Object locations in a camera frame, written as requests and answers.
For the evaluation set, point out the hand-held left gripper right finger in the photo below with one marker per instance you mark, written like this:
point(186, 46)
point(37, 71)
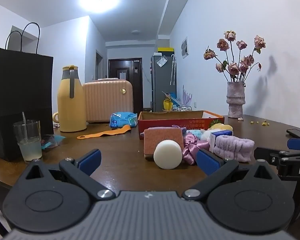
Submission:
point(207, 162)

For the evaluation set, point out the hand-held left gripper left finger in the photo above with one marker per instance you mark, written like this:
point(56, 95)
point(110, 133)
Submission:
point(91, 158)

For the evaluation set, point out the small blue white box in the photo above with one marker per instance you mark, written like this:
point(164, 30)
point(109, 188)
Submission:
point(216, 138)

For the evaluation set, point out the mauve satin scrunchie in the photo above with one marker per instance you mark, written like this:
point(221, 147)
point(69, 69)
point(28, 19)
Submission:
point(191, 138)

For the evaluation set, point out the lilac fluffy headband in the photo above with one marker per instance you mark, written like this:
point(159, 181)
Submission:
point(233, 148)

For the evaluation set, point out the light blue plush toy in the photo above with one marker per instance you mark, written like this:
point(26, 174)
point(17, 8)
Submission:
point(195, 132)

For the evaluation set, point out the white yellow alpaca plush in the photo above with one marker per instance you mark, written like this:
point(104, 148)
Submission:
point(221, 127)

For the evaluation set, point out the white round sponge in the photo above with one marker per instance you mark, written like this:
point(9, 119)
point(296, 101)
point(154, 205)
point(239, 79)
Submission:
point(168, 155)

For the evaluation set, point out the red printed cardboard box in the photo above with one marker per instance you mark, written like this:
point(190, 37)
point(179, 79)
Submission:
point(170, 123)

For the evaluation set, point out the scattered yellow flower buds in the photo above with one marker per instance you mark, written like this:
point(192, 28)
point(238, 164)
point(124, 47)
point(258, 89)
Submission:
point(263, 123)

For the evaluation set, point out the blue plastic wrapper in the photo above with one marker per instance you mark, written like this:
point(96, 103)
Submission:
point(52, 141)

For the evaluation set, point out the blue tissue packet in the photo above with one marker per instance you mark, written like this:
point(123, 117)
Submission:
point(122, 120)

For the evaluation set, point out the yellow thermos jug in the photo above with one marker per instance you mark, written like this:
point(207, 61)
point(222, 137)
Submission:
point(71, 110)

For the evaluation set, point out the pink ribbed suitcase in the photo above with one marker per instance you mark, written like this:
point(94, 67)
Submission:
point(105, 100)

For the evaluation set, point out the pink ceramic vase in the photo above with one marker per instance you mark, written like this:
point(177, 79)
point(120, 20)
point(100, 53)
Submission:
point(235, 100)

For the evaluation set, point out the plastic cup with straw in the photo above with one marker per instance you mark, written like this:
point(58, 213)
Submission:
point(30, 142)

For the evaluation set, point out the purple feather decoration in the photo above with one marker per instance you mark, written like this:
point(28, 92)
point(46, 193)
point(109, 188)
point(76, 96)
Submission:
point(186, 96)

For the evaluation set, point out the clear drinking straw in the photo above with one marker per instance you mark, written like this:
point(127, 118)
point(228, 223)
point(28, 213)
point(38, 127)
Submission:
point(24, 125)

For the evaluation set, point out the dark wooden door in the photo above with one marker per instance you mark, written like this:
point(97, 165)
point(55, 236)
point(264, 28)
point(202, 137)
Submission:
point(126, 87)

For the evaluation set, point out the grey refrigerator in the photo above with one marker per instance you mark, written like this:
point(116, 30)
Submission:
point(162, 87)

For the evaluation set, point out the bunch of dried roses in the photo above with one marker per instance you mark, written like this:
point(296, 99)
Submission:
point(233, 67)

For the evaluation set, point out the black paper bag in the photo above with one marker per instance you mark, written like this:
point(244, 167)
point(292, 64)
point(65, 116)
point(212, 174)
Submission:
point(20, 92)

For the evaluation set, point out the folded clear umbrella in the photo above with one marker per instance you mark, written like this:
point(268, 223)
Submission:
point(173, 70)

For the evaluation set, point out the clear plastic bag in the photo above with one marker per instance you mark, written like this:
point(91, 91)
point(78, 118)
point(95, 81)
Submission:
point(162, 61)

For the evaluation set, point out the yellow flat box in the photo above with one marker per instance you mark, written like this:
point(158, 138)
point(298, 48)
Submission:
point(165, 50)

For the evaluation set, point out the grey interior door frame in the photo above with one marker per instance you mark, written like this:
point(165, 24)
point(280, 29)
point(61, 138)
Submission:
point(99, 65)

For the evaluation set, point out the wall picture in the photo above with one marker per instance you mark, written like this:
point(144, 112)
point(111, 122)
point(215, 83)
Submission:
point(185, 47)

